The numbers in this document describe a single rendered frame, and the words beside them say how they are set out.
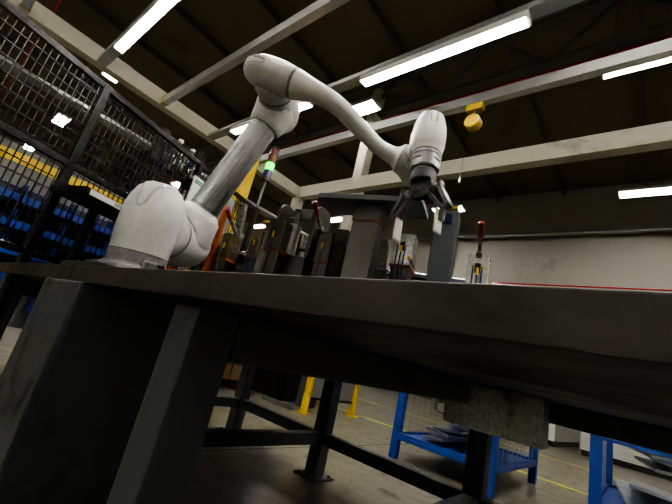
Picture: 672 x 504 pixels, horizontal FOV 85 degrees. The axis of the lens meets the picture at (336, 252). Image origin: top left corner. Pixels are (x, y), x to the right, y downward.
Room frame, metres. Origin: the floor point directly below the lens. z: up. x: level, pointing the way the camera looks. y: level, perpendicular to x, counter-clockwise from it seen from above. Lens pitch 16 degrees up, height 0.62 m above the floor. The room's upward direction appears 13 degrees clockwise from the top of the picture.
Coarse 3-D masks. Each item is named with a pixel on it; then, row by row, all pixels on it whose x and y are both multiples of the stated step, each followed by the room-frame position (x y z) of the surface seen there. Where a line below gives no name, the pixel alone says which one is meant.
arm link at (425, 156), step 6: (414, 150) 0.97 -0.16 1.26; (420, 150) 0.95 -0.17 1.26; (426, 150) 0.94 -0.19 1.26; (432, 150) 0.94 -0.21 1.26; (414, 156) 0.96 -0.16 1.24; (420, 156) 0.94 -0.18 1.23; (426, 156) 0.94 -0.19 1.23; (432, 156) 0.94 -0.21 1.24; (438, 156) 0.95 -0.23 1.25; (414, 162) 0.96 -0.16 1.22; (420, 162) 0.94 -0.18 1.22; (426, 162) 0.94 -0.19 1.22; (432, 162) 0.94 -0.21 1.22; (438, 162) 0.95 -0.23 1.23; (438, 168) 0.95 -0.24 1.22
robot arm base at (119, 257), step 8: (112, 248) 0.97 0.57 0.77; (120, 248) 0.96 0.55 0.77; (104, 256) 0.98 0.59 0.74; (112, 256) 0.96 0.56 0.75; (120, 256) 0.96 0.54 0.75; (128, 256) 0.96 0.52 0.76; (136, 256) 0.96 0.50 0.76; (144, 256) 0.97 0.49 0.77; (152, 256) 0.99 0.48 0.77; (112, 264) 0.92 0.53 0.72; (120, 264) 0.92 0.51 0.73; (128, 264) 0.94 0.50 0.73; (136, 264) 0.96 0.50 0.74; (144, 264) 0.97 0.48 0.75; (152, 264) 0.96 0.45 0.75; (160, 264) 1.01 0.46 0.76
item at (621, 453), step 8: (584, 432) 7.23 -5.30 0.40; (584, 440) 7.23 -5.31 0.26; (584, 448) 7.24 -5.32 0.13; (616, 448) 6.91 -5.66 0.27; (624, 448) 6.84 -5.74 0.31; (616, 456) 6.91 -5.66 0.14; (624, 456) 6.84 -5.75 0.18; (632, 456) 6.77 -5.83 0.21; (640, 456) 6.70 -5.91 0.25; (616, 464) 6.94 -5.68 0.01; (624, 464) 6.86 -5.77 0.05; (632, 464) 6.79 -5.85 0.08; (640, 464) 6.70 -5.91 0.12; (648, 472) 6.65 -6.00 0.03; (656, 472) 6.58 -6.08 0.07
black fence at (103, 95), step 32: (0, 0) 1.07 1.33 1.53; (32, 32) 1.18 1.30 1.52; (64, 96) 1.34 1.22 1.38; (96, 96) 1.45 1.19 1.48; (0, 128) 1.22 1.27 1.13; (160, 128) 1.73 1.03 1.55; (0, 160) 1.27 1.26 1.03; (64, 160) 1.43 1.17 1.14; (160, 160) 1.80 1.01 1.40; (192, 160) 1.97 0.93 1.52; (32, 224) 1.43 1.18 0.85; (32, 256) 1.47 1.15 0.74; (0, 320) 1.46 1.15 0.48
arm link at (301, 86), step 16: (288, 80) 0.98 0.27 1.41; (304, 80) 0.98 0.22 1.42; (288, 96) 1.03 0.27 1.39; (304, 96) 1.00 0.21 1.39; (320, 96) 0.99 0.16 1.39; (336, 96) 0.99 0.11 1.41; (336, 112) 1.02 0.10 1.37; (352, 112) 1.02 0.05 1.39; (352, 128) 1.06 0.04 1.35; (368, 128) 1.07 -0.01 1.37; (368, 144) 1.10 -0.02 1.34; (384, 144) 1.11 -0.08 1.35; (384, 160) 1.15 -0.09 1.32; (400, 160) 1.09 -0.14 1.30; (400, 176) 1.15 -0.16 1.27
